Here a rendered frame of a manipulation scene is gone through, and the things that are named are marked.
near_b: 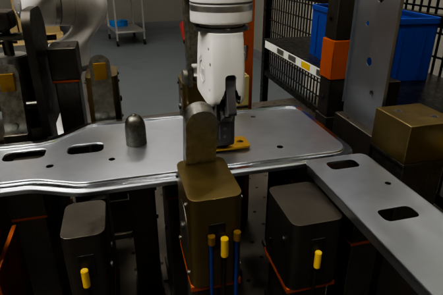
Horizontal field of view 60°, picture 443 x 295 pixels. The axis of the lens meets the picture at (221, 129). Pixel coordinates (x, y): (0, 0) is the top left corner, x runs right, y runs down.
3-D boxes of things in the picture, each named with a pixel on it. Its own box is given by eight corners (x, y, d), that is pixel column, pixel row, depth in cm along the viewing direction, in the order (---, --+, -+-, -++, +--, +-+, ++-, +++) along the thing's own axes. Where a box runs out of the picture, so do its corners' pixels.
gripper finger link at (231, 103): (220, 54, 52) (214, 78, 57) (232, 105, 49) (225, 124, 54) (229, 54, 52) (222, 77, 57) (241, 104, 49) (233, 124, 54)
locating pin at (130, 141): (127, 157, 60) (123, 118, 58) (126, 148, 63) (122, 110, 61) (148, 155, 61) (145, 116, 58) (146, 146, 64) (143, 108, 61)
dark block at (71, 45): (80, 237, 86) (45, 48, 69) (82, 218, 92) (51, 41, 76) (103, 233, 87) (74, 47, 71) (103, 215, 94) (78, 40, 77)
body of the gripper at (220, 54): (186, 14, 56) (190, 88, 60) (201, 24, 47) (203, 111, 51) (236, 12, 58) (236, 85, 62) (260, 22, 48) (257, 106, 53)
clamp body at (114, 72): (106, 243, 85) (82, 78, 70) (107, 214, 95) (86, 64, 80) (136, 238, 87) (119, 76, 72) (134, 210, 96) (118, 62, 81)
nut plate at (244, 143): (196, 153, 57) (196, 146, 57) (192, 143, 61) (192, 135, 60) (250, 147, 59) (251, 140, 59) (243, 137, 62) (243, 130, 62)
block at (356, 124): (347, 276, 76) (371, 135, 64) (318, 237, 86) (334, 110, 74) (360, 272, 76) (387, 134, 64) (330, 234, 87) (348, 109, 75)
